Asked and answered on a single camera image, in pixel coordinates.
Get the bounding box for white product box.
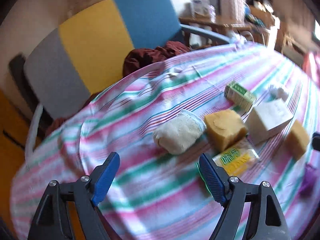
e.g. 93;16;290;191
190;0;210;18

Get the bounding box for black rolled mat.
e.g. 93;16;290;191
9;53;39;113

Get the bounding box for grey yellow blue chair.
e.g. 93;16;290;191
23;0;230;157

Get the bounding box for small green box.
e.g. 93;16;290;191
224;81;257;112

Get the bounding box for yellow sponge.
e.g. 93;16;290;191
284;120;310;161

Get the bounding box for white cardboard box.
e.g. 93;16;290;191
245;99;293;145

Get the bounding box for Weidan cracker packet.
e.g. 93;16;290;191
206;137;260;178

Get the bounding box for cluttered shelf unit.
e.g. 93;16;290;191
245;0;280;49

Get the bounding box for dark red cloth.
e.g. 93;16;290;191
123;41;191;77

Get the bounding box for striped tablecloth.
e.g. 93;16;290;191
10;42;319;239

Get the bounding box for yellow sponge block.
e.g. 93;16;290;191
204;109;248;152

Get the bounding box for white plastic bag ball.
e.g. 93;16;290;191
268;85;289;102

